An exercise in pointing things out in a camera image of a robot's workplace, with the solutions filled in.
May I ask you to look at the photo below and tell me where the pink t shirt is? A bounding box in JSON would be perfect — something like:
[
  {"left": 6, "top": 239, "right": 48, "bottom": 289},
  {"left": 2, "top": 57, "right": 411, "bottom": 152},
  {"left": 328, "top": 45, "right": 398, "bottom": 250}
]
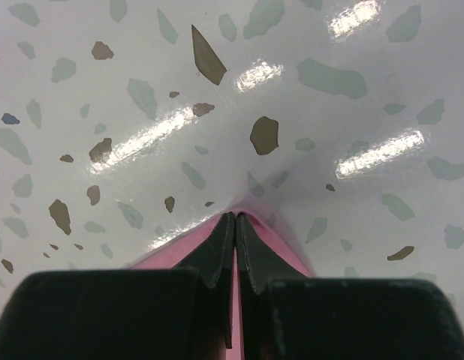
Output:
[{"left": 132, "top": 208, "right": 314, "bottom": 360}]

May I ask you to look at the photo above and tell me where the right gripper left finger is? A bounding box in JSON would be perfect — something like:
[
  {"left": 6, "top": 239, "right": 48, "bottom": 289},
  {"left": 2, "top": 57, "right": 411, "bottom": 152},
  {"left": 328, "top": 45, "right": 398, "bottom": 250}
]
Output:
[{"left": 0, "top": 213, "right": 235, "bottom": 359}]

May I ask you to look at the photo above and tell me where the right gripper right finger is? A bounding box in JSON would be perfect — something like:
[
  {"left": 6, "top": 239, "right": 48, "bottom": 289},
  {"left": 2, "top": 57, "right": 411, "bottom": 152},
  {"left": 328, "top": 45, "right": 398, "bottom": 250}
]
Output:
[{"left": 236, "top": 214, "right": 464, "bottom": 359}]

